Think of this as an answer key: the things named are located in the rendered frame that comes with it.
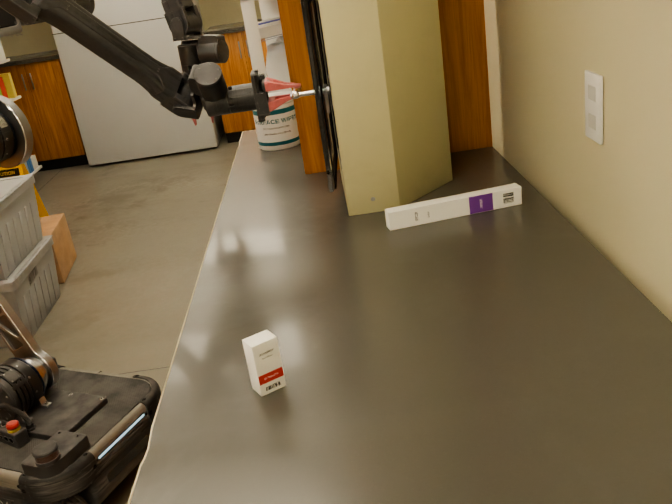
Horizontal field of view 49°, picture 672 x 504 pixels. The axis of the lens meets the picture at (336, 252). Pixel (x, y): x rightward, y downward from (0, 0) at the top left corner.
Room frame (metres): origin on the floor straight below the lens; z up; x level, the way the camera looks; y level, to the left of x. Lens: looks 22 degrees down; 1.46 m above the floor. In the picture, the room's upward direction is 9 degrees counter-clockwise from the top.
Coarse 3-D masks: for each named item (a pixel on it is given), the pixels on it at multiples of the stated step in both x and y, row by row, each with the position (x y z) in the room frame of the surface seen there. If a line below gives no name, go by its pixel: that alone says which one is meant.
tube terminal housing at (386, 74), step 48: (336, 0) 1.47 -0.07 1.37; (384, 0) 1.49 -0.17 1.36; (432, 0) 1.60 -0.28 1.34; (336, 48) 1.47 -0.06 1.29; (384, 48) 1.48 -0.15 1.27; (432, 48) 1.59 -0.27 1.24; (336, 96) 1.47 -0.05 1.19; (384, 96) 1.47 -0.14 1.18; (432, 96) 1.58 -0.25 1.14; (336, 144) 1.78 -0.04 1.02; (384, 144) 1.47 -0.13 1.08; (432, 144) 1.56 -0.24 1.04; (384, 192) 1.47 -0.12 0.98
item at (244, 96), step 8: (256, 72) 1.57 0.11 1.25; (256, 80) 1.56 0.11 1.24; (232, 88) 1.57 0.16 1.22; (240, 88) 1.57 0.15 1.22; (248, 88) 1.57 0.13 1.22; (256, 88) 1.56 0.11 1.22; (232, 96) 1.56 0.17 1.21; (240, 96) 1.56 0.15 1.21; (248, 96) 1.56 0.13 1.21; (256, 96) 1.55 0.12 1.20; (232, 104) 1.57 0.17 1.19; (240, 104) 1.56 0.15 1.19; (248, 104) 1.56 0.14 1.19; (256, 104) 1.55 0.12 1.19; (232, 112) 1.57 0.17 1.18; (264, 120) 1.55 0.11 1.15
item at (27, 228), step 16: (16, 176) 3.59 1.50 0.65; (32, 176) 3.55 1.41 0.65; (0, 192) 3.31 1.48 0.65; (16, 192) 3.34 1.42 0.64; (32, 192) 3.55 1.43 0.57; (0, 208) 3.13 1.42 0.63; (16, 208) 3.32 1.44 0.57; (32, 208) 3.50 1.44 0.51; (0, 224) 3.12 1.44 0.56; (16, 224) 3.27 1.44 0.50; (32, 224) 3.47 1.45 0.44; (0, 240) 3.08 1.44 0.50; (16, 240) 3.25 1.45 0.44; (32, 240) 3.42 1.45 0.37; (0, 256) 3.05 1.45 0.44; (16, 256) 3.21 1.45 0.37; (0, 272) 3.04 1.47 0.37
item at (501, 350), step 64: (256, 192) 1.75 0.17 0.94; (320, 192) 1.67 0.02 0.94; (448, 192) 1.53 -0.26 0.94; (256, 256) 1.32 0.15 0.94; (320, 256) 1.27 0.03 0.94; (384, 256) 1.23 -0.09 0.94; (448, 256) 1.19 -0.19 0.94; (512, 256) 1.15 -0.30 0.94; (576, 256) 1.11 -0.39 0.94; (192, 320) 1.09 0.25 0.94; (256, 320) 1.05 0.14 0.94; (320, 320) 1.02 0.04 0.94; (384, 320) 0.99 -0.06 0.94; (448, 320) 0.96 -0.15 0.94; (512, 320) 0.93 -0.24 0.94; (576, 320) 0.90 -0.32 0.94; (640, 320) 0.87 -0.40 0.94; (192, 384) 0.88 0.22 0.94; (320, 384) 0.83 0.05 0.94; (384, 384) 0.81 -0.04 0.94; (448, 384) 0.79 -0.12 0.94; (512, 384) 0.77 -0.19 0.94; (576, 384) 0.75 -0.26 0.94; (640, 384) 0.73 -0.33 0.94; (192, 448) 0.74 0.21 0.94; (256, 448) 0.72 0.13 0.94; (320, 448) 0.70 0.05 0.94; (384, 448) 0.68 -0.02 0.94; (448, 448) 0.67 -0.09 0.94; (512, 448) 0.65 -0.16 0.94; (576, 448) 0.63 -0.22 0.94; (640, 448) 0.62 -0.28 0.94
